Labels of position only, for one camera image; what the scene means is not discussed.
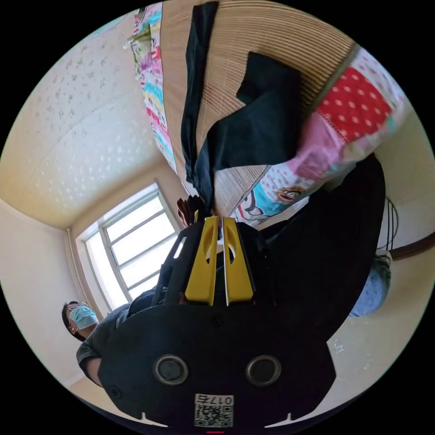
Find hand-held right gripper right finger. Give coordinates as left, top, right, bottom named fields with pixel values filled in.
left=222, top=217, right=255, bottom=306

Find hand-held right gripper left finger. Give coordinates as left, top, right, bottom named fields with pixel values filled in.
left=184, top=215, right=218, bottom=306

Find black pants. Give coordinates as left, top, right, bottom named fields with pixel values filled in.
left=180, top=1, right=303, bottom=213

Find person's right forearm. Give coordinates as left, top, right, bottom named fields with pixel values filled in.
left=83, top=356, right=104, bottom=389

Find person's left hand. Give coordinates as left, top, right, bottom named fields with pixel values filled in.
left=176, top=198, right=193, bottom=227

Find window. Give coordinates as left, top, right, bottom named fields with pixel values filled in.
left=72, top=181, right=182, bottom=308

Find person's body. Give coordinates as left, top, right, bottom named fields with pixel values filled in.
left=61, top=153, right=392, bottom=389

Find bed with woven mat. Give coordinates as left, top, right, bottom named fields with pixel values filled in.
left=124, top=0, right=408, bottom=229

